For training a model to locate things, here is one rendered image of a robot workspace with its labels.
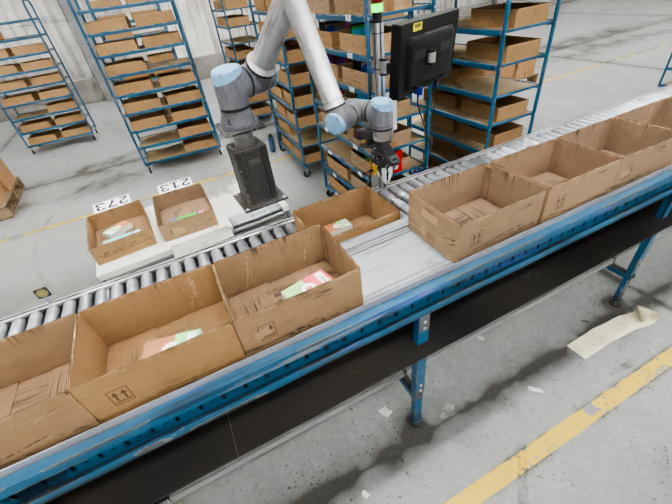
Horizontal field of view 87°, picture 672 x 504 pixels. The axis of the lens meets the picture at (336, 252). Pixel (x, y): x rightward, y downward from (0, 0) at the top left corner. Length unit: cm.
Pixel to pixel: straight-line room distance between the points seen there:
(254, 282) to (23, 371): 71
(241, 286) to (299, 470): 95
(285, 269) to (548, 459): 140
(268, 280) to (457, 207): 86
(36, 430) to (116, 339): 33
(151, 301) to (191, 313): 14
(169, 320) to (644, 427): 205
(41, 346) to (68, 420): 30
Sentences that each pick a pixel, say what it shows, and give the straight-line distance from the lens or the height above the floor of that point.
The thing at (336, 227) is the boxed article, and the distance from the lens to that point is 169.
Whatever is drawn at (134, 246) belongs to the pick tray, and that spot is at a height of 78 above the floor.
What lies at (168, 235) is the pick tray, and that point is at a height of 78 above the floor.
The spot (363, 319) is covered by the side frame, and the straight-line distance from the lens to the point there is 109.
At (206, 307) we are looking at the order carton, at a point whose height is 89.
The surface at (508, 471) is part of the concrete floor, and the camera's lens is 191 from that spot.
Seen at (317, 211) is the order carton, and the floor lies 87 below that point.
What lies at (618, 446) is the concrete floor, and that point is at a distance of 213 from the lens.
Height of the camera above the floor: 173
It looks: 38 degrees down
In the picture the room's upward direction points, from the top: 8 degrees counter-clockwise
